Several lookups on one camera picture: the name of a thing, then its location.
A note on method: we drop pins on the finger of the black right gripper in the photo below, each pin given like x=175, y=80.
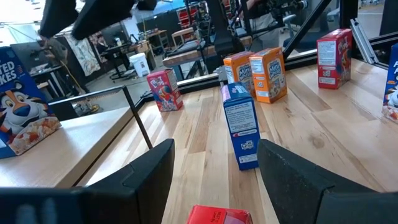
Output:
x=57, y=17
x=102, y=15

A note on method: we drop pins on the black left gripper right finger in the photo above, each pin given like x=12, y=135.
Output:
x=292, y=186

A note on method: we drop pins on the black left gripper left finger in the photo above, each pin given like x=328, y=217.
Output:
x=140, y=193

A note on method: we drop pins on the blue Frosted Flakes cereal box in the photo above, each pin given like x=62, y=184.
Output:
x=21, y=109
x=241, y=130
x=392, y=87

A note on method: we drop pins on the red Froot Loops cereal box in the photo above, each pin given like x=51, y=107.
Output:
x=164, y=90
x=217, y=216
x=334, y=59

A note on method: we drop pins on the orange Mini-Wheats cereal box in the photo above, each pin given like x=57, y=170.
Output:
x=237, y=70
x=269, y=74

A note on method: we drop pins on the wooden shelf board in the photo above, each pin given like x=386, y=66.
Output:
x=77, y=146

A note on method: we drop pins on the white patterned cloth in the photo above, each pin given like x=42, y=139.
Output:
x=82, y=56

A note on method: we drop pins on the white plastic bin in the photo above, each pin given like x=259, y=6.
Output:
x=140, y=65

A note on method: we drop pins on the silver aluminium extrusion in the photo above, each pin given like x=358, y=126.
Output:
x=363, y=42

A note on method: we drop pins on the black aluminium station frame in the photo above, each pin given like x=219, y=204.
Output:
x=305, y=29

